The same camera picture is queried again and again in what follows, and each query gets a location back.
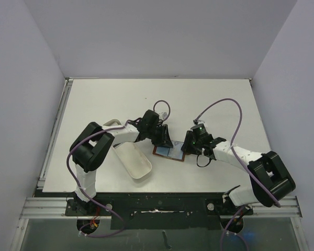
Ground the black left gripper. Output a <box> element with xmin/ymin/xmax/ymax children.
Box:
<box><xmin>147</xmin><ymin>123</ymin><xmax>172</xmax><ymax>148</ymax></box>

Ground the brown leather card holder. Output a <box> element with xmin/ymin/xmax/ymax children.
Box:
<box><xmin>152</xmin><ymin>141</ymin><xmax>185</xmax><ymax>162</ymax></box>

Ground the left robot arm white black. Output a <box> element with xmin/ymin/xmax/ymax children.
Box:
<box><xmin>66</xmin><ymin>110</ymin><xmax>173</xmax><ymax>215</ymax></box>

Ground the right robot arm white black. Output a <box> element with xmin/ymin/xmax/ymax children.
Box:
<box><xmin>182</xmin><ymin>123</ymin><xmax>296</xmax><ymax>214</ymax></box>

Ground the white oblong plastic tray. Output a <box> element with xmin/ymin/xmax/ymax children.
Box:
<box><xmin>103</xmin><ymin>119</ymin><xmax>152</xmax><ymax>181</ymax></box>

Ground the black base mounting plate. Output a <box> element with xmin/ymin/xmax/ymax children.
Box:
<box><xmin>36</xmin><ymin>192</ymin><xmax>253</xmax><ymax>230</ymax></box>

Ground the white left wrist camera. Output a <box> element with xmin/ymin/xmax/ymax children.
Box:
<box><xmin>159</xmin><ymin>112</ymin><xmax>169</xmax><ymax>121</ymax></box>

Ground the aluminium left side rail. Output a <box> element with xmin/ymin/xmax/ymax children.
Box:
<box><xmin>36</xmin><ymin>78</ymin><xmax>74</xmax><ymax>189</ymax></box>

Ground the aluminium rail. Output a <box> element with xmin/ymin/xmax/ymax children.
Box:
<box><xmin>36</xmin><ymin>78</ymin><xmax>74</xmax><ymax>189</ymax></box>
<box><xmin>20</xmin><ymin>196</ymin><xmax>302</xmax><ymax>219</ymax></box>

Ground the aluminium front rail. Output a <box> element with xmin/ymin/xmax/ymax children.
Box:
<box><xmin>20</xmin><ymin>196</ymin><xmax>302</xmax><ymax>219</ymax></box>

